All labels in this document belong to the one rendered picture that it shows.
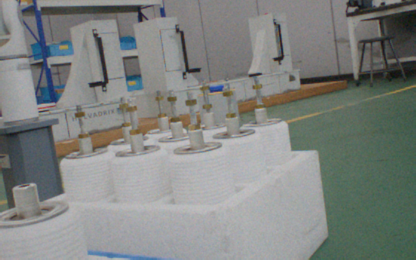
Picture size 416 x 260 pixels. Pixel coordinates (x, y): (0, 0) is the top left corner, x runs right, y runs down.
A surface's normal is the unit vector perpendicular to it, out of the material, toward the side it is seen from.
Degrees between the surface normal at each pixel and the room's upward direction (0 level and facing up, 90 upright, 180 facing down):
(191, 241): 90
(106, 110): 90
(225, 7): 90
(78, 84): 90
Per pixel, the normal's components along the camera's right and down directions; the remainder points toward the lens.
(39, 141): 0.67, -0.02
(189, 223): -0.51, 0.16
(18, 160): -0.07, 0.07
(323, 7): -0.73, 0.18
